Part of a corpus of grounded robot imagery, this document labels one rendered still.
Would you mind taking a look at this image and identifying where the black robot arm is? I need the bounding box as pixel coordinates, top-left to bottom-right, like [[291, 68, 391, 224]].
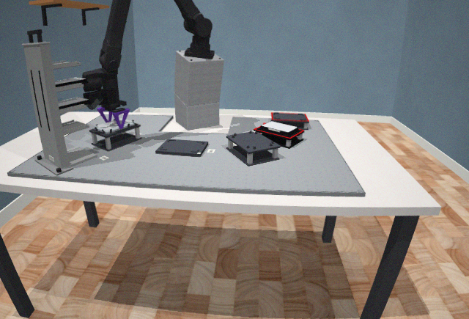
[[82, 0, 215, 110]]

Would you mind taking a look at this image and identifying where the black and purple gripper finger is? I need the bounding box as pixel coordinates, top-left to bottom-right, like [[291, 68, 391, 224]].
[[112, 109, 130, 129], [97, 107, 112, 123]]

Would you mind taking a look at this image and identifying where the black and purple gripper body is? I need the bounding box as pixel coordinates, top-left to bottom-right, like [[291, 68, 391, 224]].
[[99, 87, 127, 113]]

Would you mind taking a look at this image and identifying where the grey slotted shelf rack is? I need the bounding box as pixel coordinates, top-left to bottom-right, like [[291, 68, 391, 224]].
[[23, 43, 97, 169]]

